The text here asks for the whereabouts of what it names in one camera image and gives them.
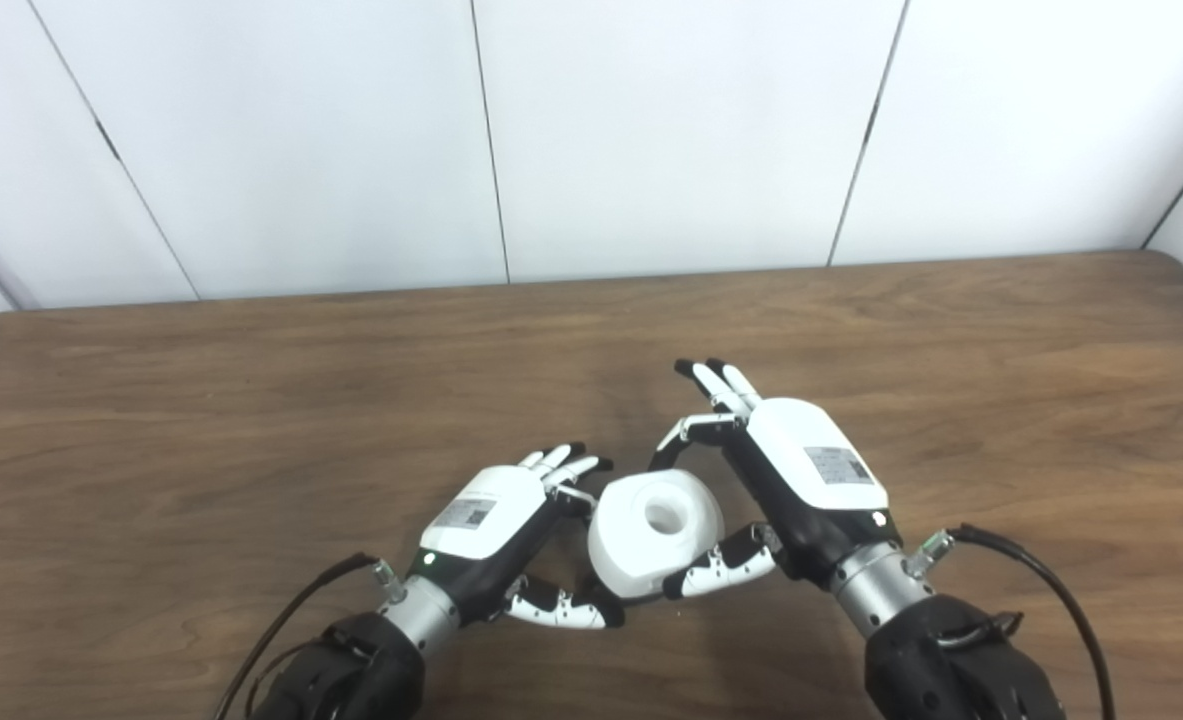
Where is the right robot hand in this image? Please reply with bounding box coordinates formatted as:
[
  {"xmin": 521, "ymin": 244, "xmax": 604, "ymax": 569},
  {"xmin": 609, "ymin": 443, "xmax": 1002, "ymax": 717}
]
[{"xmin": 648, "ymin": 359, "xmax": 902, "ymax": 601}]

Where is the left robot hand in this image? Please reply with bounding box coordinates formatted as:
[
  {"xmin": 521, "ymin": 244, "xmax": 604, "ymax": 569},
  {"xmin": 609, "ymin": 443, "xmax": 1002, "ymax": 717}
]
[{"xmin": 409, "ymin": 443, "xmax": 626, "ymax": 631}]

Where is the round white piece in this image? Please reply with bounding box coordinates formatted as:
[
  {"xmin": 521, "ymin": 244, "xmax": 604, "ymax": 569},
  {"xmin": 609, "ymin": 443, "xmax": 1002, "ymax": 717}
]
[{"xmin": 588, "ymin": 469, "xmax": 727, "ymax": 601}]

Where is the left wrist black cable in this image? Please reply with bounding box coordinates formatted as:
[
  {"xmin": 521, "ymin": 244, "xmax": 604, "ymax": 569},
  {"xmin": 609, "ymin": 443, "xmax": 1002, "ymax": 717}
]
[{"xmin": 213, "ymin": 552, "xmax": 399, "ymax": 720}]

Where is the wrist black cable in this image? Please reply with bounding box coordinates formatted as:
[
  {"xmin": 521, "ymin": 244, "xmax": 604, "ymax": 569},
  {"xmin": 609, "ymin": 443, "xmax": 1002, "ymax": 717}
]
[
  {"xmin": 213, "ymin": 552, "xmax": 399, "ymax": 720},
  {"xmin": 906, "ymin": 523, "xmax": 1118, "ymax": 720}
]

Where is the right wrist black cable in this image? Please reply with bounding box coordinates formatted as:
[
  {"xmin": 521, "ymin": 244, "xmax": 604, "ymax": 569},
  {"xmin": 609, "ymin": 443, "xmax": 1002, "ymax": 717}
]
[{"xmin": 906, "ymin": 523, "xmax": 1118, "ymax": 720}]

